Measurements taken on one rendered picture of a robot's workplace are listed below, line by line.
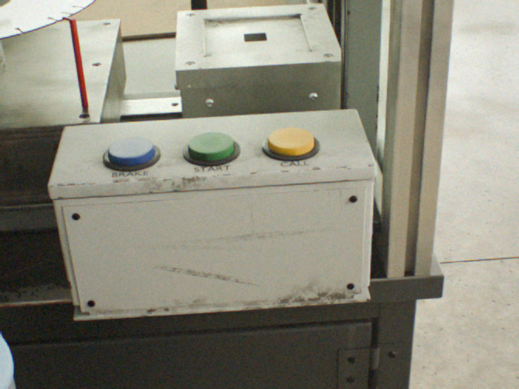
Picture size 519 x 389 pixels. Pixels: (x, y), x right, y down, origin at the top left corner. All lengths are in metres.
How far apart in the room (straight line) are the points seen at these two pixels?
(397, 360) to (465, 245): 1.28
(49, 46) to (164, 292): 0.46
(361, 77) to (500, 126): 1.95
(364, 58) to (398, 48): 0.12
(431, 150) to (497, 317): 1.25
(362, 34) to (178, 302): 0.31
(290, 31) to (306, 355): 0.37
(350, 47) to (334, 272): 0.22
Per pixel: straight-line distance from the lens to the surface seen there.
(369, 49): 0.85
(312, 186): 0.75
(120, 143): 0.77
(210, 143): 0.76
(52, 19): 0.96
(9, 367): 0.53
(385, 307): 0.90
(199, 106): 0.94
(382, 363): 0.95
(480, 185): 2.47
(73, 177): 0.75
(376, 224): 0.86
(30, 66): 1.11
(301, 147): 0.75
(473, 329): 1.97
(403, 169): 0.79
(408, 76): 0.75
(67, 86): 1.04
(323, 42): 0.98
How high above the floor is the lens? 1.27
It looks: 32 degrees down
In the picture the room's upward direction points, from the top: 2 degrees counter-clockwise
